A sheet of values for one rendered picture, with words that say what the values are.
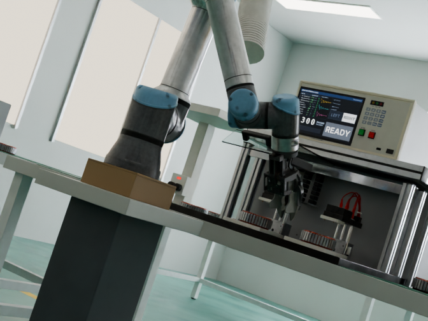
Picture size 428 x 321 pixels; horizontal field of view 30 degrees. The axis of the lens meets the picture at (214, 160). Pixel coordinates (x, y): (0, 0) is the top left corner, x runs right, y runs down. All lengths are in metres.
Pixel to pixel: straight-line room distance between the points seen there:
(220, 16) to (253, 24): 1.78
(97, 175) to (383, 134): 1.01
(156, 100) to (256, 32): 1.84
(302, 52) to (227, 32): 8.53
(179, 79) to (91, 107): 5.94
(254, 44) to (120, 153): 1.87
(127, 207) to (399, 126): 1.07
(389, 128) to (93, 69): 5.71
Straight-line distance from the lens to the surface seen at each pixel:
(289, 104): 2.12
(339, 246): 2.58
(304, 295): 9.75
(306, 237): 2.43
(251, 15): 3.89
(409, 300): 2.06
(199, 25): 2.21
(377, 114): 2.64
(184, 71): 2.19
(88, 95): 8.05
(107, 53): 8.15
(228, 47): 2.05
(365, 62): 10.10
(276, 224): 2.70
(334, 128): 2.69
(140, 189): 1.98
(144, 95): 2.04
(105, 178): 2.02
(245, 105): 2.00
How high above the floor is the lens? 0.77
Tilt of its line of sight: 4 degrees up
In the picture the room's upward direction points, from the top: 18 degrees clockwise
